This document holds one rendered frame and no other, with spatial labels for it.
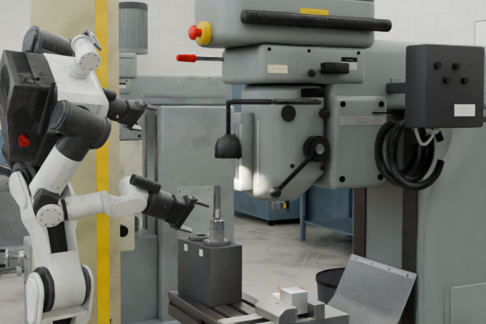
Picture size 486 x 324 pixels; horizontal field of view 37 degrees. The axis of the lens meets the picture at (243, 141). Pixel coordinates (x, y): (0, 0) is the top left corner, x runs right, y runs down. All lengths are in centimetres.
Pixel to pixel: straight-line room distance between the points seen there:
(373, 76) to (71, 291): 113
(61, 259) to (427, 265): 111
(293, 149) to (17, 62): 86
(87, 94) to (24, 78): 19
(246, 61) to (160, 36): 964
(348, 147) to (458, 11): 567
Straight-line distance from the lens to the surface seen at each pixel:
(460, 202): 221
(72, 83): 223
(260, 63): 188
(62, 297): 236
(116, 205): 222
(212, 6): 192
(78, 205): 223
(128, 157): 1044
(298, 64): 193
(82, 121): 207
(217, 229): 237
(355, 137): 203
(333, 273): 428
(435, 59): 188
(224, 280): 237
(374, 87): 208
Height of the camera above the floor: 158
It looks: 3 degrees down
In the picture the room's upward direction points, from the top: straight up
